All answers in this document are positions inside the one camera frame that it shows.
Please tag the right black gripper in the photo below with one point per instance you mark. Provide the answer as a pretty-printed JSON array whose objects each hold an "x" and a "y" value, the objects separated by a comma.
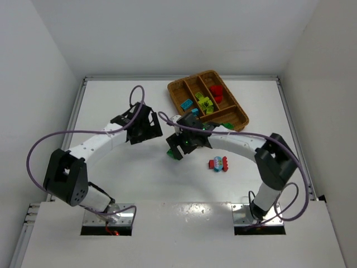
[{"x": 175, "y": 144}]

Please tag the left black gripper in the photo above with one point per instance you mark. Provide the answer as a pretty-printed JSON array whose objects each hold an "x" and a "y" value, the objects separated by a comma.
[{"x": 154, "y": 123}]

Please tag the green lego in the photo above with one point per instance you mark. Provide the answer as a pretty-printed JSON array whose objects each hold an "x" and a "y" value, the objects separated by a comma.
[{"x": 170, "y": 154}]

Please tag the small blue lego brick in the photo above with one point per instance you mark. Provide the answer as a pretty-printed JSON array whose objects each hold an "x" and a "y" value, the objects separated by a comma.
[{"x": 195, "y": 112}]

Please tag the blue long lego brick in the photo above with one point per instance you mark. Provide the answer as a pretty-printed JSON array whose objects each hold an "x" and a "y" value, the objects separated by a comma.
[{"x": 186, "y": 104}]

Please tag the lime lego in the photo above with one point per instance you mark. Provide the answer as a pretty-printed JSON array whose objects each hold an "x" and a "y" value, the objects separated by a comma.
[{"x": 209, "y": 110}]

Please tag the blue fish lego assembly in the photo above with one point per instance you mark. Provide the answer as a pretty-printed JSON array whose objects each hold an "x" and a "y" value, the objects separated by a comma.
[{"x": 218, "y": 164}]

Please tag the lime long lego brick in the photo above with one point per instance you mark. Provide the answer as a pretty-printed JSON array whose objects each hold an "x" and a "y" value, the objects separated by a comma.
[{"x": 206, "y": 99}]

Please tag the lime square lego brick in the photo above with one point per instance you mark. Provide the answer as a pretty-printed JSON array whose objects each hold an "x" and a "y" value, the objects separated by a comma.
[{"x": 199, "y": 96}]

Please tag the dark green lego brick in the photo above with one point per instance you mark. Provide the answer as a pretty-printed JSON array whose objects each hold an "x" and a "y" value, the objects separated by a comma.
[{"x": 228, "y": 126}]

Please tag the red rectangular lego brick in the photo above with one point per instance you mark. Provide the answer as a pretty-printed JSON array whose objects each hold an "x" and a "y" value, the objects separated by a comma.
[{"x": 216, "y": 90}]

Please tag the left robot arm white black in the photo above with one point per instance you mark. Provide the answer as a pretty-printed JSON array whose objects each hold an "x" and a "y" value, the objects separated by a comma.
[{"x": 67, "y": 172}]

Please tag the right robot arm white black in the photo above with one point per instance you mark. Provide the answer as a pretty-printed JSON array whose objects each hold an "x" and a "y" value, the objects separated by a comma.
[{"x": 272, "y": 156}]

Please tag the brown wicker divided basket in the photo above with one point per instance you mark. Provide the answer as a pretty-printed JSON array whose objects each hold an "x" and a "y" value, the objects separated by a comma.
[{"x": 228, "y": 111}]

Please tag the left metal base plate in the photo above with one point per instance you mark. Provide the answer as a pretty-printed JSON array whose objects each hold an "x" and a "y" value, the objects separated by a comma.
[{"x": 116, "y": 215}]

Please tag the metal base plate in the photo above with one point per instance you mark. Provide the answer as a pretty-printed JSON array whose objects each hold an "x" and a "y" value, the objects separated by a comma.
[
  {"x": 243, "y": 217},
  {"x": 116, "y": 215}
]

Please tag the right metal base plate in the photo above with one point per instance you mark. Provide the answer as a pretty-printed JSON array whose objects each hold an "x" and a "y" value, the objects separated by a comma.
[{"x": 243, "y": 217}]

